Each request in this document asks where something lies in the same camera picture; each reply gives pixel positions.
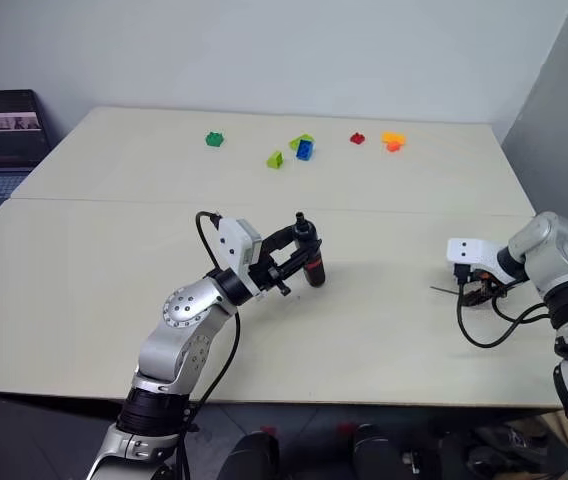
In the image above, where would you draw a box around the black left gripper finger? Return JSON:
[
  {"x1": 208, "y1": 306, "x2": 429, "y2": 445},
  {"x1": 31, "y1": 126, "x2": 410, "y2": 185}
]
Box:
[
  {"x1": 276, "y1": 239, "x2": 323, "y2": 276},
  {"x1": 261, "y1": 225, "x2": 300, "y2": 257}
]

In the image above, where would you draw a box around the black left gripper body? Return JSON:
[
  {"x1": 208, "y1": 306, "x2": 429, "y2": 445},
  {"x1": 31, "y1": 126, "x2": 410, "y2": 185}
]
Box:
[{"x1": 248, "y1": 251, "x2": 294, "y2": 298}]

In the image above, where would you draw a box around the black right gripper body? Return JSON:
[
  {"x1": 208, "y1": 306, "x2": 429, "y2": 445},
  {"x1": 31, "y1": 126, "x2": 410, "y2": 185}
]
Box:
[{"x1": 463, "y1": 268, "x2": 509, "y2": 302}]

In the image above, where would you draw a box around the black electric screwdriver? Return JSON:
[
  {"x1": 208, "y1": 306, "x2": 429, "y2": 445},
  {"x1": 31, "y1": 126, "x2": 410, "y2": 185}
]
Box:
[{"x1": 291, "y1": 210, "x2": 328, "y2": 290}]

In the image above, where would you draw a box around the dark rounded shape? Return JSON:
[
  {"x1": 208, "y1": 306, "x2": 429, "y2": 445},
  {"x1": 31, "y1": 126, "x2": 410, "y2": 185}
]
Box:
[
  {"x1": 351, "y1": 423, "x2": 416, "y2": 480},
  {"x1": 223, "y1": 431, "x2": 281, "y2": 480}
]

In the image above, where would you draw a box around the dark open laptop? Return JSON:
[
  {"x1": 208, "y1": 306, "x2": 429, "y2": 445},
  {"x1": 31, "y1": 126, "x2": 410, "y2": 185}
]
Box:
[{"x1": 0, "y1": 89, "x2": 53, "y2": 232}]

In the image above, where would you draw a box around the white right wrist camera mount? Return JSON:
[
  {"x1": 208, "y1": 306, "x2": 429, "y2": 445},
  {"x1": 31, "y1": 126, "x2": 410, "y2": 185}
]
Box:
[{"x1": 446, "y1": 237, "x2": 508, "y2": 282}]

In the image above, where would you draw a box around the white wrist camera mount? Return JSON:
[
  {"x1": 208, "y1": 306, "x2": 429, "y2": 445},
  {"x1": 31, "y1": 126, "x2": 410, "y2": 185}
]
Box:
[
  {"x1": 446, "y1": 237, "x2": 508, "y2": 282},
  {"x1": 217, "y1": 217, "x2": 265, "y2": 301}
]

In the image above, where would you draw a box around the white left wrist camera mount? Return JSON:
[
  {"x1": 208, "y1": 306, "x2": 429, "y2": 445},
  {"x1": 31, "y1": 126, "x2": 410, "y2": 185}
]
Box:
[{"x1": 217, "y1": 217, "x2": 265, "y2": 301}]

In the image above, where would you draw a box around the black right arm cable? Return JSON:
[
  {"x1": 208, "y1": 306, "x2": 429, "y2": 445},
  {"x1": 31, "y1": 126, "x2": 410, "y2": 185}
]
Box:
[{"x1": 455, "y1": 263, "x2": 556, "y2": 349}]

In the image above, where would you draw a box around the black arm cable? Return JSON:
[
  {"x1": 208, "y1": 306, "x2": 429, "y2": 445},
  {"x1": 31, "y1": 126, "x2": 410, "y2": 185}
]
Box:
[
  {"x1": 455, "y1": 263, "x2": 556, "y2": 349},
  {"x1": 176, "y1": 210, "x2": 243, "y2": 480}
]

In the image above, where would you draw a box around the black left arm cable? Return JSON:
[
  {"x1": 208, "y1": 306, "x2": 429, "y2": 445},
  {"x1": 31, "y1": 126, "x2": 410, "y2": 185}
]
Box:
[{"x1": 176, "y1": 210, "x2": 243, "y2": 480}]

